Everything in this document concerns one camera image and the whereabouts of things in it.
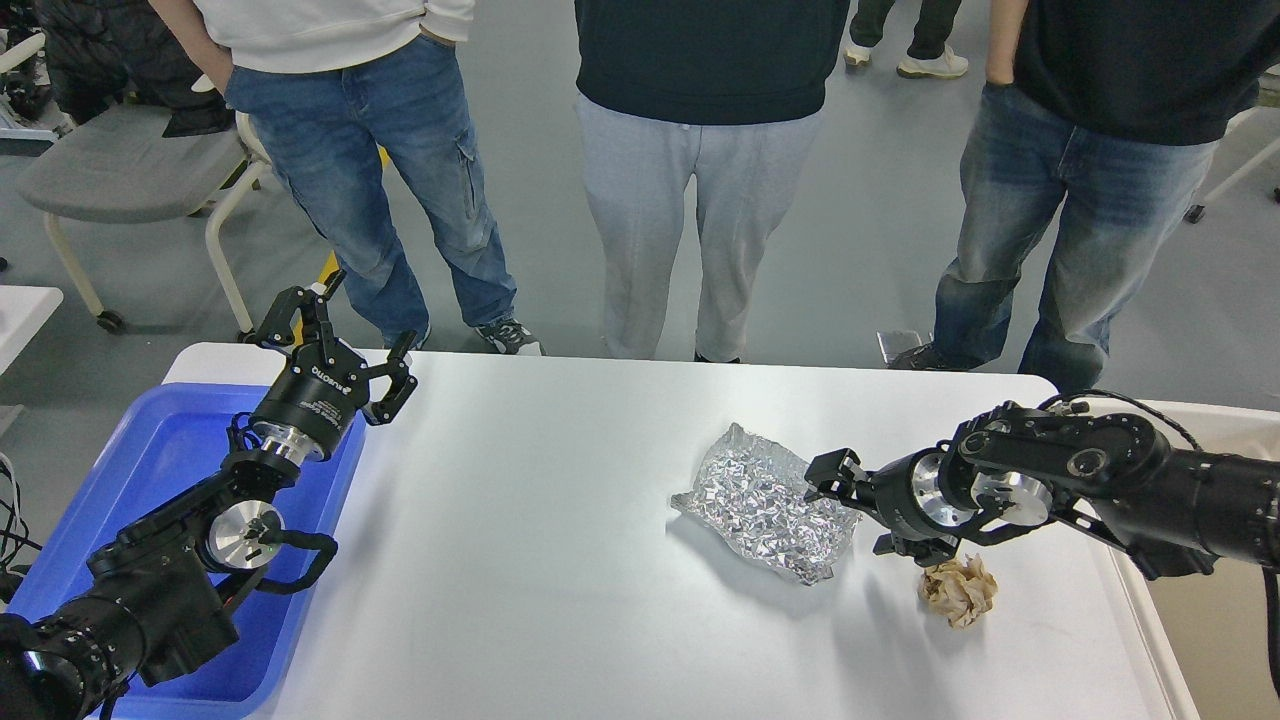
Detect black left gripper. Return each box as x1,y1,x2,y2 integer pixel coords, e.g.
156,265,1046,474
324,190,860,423
242,286,419,461

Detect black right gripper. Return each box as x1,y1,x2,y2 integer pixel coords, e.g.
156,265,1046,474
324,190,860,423
804,448,966,568

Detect silver foil bag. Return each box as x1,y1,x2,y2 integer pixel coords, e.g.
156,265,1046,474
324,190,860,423
669,423,861,585

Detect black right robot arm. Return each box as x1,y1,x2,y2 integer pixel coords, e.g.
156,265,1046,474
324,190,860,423
804,391,1279,671

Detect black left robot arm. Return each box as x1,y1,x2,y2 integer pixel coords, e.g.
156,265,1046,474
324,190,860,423
3,274,417,719

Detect crumpled brown paper ball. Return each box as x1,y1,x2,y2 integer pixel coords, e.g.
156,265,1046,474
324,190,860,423
918,555,998,629

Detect small metal floor plate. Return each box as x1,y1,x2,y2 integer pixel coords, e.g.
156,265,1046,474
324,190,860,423
876,331,925,366

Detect person in white sweatshirt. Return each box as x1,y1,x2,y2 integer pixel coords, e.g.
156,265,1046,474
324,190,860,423
154,1,544,355

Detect white side table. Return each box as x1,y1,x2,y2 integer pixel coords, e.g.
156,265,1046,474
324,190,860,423
1,284,64,373

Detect beige plastic bin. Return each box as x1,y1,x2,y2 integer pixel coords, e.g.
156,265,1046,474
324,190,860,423
1116,400,1279,719

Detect black jacket on chair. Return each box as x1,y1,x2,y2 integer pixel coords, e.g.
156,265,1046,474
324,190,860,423
33,1,236,138

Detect person in grey sweatpants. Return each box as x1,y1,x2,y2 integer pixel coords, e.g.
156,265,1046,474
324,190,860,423
573,1,850,363

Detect distant person's legs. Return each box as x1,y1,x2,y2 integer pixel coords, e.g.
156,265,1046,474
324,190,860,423
844,0,972,81

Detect person in dark jeans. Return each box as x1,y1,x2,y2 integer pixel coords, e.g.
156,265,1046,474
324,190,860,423
893,1,1279,393

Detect grey chair with white frame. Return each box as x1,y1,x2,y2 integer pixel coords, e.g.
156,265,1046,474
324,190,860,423
19,105,271,340

